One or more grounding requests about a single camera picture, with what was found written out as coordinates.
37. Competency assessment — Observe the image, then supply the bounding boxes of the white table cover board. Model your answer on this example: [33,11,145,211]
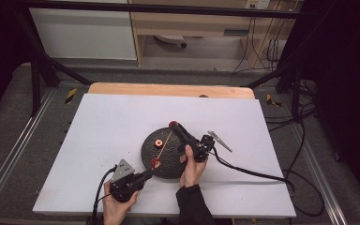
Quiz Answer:
[32,93,297,218]

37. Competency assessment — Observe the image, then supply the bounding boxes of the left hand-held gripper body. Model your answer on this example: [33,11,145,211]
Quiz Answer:
[110,158,144,203]

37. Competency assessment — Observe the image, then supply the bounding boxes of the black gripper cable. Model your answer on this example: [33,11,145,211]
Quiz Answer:
[211,146,326,218]
[90,165,118,225]

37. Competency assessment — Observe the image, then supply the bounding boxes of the black metal frame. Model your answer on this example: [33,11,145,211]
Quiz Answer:
[12,0,313,118]

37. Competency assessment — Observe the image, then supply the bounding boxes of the black floor cables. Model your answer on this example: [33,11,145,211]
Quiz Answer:
[263,79,318,132]

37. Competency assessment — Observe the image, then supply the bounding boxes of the wooden table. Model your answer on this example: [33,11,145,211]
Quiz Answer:
[87,82,256,100]

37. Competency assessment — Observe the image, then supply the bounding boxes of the light wooden desk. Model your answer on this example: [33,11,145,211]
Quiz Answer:
[127,0,294,68]

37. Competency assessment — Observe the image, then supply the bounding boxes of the white cabinet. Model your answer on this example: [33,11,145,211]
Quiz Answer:
[29,7,138,61]

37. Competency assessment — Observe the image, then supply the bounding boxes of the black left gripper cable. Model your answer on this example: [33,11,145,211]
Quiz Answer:
[90,165,118,225]

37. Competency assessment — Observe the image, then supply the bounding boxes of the white power strip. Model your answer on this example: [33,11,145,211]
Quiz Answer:
[245,0,271,10]

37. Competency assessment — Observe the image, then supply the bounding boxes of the black hanging cables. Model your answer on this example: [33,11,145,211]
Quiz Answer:
[232,8,284,75]

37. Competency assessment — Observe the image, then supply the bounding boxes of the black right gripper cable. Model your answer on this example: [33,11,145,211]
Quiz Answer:
[211,146,326,218]

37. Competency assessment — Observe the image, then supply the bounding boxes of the person's right hand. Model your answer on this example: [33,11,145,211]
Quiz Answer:
[178,144,208,188]

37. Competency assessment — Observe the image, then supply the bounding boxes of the yellow black tape marker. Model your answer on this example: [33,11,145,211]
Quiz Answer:
[64,87,78,105]
[265,93,283,108]

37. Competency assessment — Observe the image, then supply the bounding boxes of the thin wooden skewer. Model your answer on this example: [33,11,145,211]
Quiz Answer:
[151,130,173,173]

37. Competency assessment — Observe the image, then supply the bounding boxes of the grey chair base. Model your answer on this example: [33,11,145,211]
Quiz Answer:
[154,34,188,49]

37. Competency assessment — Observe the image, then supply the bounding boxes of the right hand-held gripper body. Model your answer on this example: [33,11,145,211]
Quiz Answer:
[195,130,233,163]

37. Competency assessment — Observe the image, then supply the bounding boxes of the black round plate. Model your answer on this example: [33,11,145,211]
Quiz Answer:
[140,126,198,180]

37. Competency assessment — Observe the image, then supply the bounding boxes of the person's left hand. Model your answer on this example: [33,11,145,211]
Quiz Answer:
[102,181,140,225]

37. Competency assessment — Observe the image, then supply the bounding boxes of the aluminium floor rail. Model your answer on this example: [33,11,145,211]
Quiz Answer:
[293,123,349,225]
[0,88,55,214]

